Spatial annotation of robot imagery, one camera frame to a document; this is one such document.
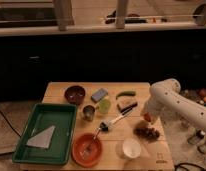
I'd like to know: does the green plastic tray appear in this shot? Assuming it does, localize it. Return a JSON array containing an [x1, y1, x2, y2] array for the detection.
[[12, 103, 77, 165]]

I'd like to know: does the green chili pepper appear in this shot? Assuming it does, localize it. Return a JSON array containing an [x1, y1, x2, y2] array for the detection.
[[116, 91, 136, 99]]

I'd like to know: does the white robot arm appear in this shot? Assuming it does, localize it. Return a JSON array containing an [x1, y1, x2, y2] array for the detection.
[[143, 78, 206, 133]]

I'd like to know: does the white cup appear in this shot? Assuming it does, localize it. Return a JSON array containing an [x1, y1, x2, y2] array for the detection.
[[122, 138, 141, 159]]

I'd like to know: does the bunch of red grapes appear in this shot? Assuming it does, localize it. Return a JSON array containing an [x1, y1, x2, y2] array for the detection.
[[134, 127, 160, 140]]

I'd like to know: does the small metal cup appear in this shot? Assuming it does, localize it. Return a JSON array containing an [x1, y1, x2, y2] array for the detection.
[[83, 105, 95, 122]]

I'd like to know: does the metal fork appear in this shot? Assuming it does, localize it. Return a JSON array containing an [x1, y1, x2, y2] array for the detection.
[[82, 128, 101, 158]]

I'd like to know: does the light green cup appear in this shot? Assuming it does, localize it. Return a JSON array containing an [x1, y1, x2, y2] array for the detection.
[[98, 99, 111, 114]]

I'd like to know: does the orange apple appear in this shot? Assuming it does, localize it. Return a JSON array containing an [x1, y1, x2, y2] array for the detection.
[[144, 113, 151, 122]]

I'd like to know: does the orange plate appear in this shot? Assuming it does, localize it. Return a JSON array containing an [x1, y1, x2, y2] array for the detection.
[[72, 133, 103, 168]]

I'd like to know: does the dark red bowl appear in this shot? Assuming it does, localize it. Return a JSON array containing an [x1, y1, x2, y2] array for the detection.
[[64, 85, 86, 105]]

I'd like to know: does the blue grey sponge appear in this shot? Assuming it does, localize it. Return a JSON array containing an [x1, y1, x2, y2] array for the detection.
[[91, 88, 108, 103]]

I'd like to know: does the grey folded cloth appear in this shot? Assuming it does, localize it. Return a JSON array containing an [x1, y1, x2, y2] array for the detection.
[[26, 125, 55, 149]]

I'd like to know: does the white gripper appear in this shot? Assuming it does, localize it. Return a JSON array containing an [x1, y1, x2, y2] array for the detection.
[[141, 99, 161, 124]]

